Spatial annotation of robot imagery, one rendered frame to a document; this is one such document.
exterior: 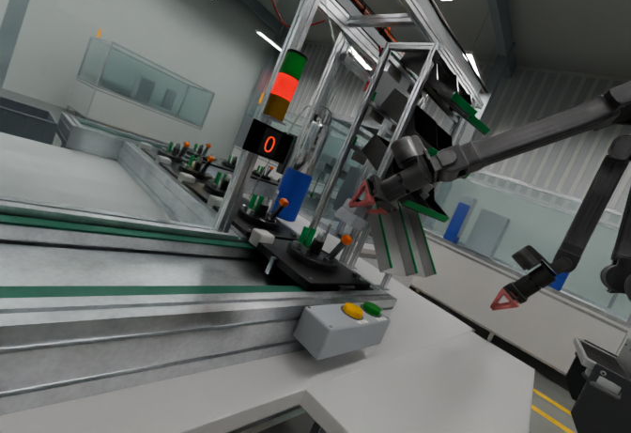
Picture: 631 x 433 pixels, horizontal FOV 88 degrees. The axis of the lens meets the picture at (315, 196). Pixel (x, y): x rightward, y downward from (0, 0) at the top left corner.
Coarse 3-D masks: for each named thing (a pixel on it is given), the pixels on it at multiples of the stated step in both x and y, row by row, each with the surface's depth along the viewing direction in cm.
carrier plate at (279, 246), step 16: (288, 240) 93; (288, 256) 78; (288, 272) 72; (304, 272) 72; (320, 272) 77; (336, 272) 82; (352, 272) 88; (304, 288) 68; (320, 288) 70; (336, 288) 75; (368, 288) 85
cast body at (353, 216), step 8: (360, 200) 84; (344, 208) 86; (352, 208) 83; (360, 208) 83; (336, 216) 86; (344, 216) 84; (352, 216) 82; (360, 216) 84; (352, 224) 82; (360, 224) 84
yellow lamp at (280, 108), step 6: (270, 96) 73; (276, 96) 73; (270, 102) 73; (276, 102) 73; (282, 102) 73; (288, 102) 74; (264, 108) 75; (270, 108) 73; (276, 108) 73; (282, 108) 73; (264, 114) 74; (270, 114) 73; (276, 114) 73; (282, 114) 74; (282, 120) 75
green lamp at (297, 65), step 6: (288, 54) 72; (294, 54) 72; (288, 60) 72; (294, 60) 72; (300, 60) 72; (282, 66) 73; (288, 66) 72; (294, 66) 72; (300, 66) 73; (288, 72) 72; (294, 72) 72; (300, 72) 74
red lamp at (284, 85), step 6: (282, 72) 73; (276, 78) 74; (282, 78) 72; (288, 78) 72; (294, 78) 73; (276, 84) 73; (282, 84) 72; (288, 84) 73; (294, 84) 73; (276, 90) 73; (282, 90) 73; (288, 90) 73; (294, 90) 74; (282, 96) 73; (288, 96) 74
